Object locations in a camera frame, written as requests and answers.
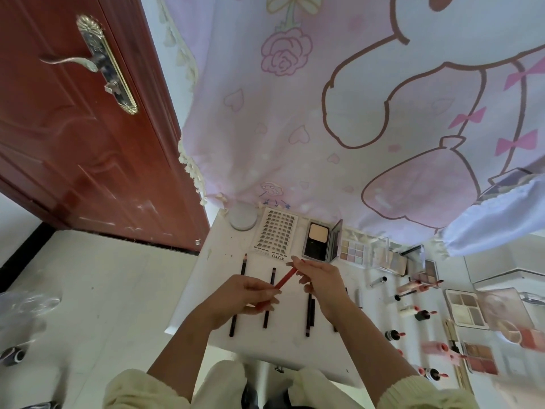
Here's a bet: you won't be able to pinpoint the pink blush pan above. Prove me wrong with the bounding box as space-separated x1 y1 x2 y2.
519 328 545 350

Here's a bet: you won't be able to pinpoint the small round white jar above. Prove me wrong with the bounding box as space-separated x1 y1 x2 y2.
498 319 522 341

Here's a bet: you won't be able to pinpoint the person's right forearm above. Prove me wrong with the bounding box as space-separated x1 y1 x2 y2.
328 306 478 409

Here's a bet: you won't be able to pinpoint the small white bow-handle drawer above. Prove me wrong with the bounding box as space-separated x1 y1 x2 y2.
464 243 545 290

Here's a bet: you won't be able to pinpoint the white false eyelash tray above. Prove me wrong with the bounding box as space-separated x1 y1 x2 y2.
254 207 299 261

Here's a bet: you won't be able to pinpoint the clear eyeshadow palette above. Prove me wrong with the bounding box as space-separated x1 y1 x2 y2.
339 236 367 265

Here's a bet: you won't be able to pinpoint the white square compact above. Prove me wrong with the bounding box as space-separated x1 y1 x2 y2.
375 244 422 278

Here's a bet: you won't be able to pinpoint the person's right hand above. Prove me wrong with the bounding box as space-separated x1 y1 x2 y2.
290 255 354 326

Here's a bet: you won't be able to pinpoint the small brown quad eyeshadow palette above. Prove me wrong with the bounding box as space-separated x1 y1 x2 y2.
464 343 499 375

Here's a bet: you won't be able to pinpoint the pink cartoon print cloth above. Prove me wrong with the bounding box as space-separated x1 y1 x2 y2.
162 0 545 256

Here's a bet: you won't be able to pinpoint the tan eyeshadow palette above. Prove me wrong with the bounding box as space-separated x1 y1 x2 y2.
445 287 533 331

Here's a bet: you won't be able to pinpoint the round silver compact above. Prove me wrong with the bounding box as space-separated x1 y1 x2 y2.
227 202 259 232

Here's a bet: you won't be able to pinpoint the lavender rectangular palette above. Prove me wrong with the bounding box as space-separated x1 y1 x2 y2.
302 219 344 262

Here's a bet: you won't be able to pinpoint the reddish brown door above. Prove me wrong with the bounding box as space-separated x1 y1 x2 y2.
0 0 209 252

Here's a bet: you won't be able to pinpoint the metal chair leg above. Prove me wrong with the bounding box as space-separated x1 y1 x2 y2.
0 343 28 365

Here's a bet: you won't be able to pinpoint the white table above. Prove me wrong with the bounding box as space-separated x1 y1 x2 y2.
166 208 545 409

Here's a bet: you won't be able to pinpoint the person's dark trousers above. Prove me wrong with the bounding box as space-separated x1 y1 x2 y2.
238 370 295 409

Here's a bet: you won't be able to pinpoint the silver door handle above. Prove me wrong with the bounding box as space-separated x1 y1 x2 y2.
40 15 139 116

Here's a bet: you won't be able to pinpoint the person's left hand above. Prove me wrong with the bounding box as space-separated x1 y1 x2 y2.
198 274 282 331

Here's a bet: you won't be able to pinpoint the clear plastic bag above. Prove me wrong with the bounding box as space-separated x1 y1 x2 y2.
0 289 65 319

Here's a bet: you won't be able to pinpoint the red lip pencil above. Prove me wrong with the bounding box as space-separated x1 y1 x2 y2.
274 266 299 290

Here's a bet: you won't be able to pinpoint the person's left forearm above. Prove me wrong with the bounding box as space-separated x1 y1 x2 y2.
102 306 244 409

